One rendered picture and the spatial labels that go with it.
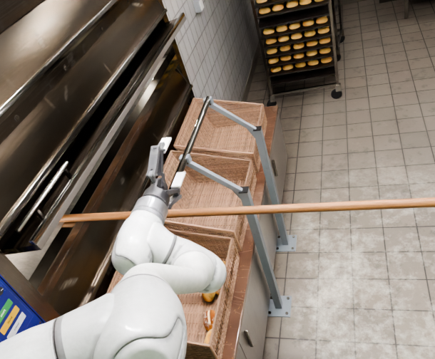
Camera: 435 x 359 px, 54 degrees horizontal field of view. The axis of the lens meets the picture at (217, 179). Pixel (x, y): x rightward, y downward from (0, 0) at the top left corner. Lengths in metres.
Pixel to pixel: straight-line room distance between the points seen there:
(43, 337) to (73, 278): 1.27
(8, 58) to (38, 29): 0.22
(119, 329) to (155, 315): 0.04
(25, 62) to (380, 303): 2.12
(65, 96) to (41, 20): 0.29
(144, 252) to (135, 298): 0.51
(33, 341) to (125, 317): 0.11
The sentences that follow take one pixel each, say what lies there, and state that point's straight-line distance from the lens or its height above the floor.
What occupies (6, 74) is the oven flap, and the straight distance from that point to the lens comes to 1.60.
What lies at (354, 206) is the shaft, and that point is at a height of 1.20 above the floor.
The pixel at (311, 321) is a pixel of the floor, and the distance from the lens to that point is 2.58.
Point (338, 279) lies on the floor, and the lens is 2.72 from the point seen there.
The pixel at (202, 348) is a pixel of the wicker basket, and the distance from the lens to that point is 1.79.
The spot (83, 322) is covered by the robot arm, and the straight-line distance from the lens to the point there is 0.52.
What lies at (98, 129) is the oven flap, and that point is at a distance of 1.85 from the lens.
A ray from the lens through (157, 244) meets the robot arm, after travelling 1.05.
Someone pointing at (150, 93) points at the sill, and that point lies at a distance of 2.49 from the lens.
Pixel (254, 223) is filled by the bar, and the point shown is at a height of 0.75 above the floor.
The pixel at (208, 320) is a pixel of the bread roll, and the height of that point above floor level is 0.64.
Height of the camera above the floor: 2.21
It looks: 38 degrees down
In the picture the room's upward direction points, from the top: 19 degrees counter-clockwise
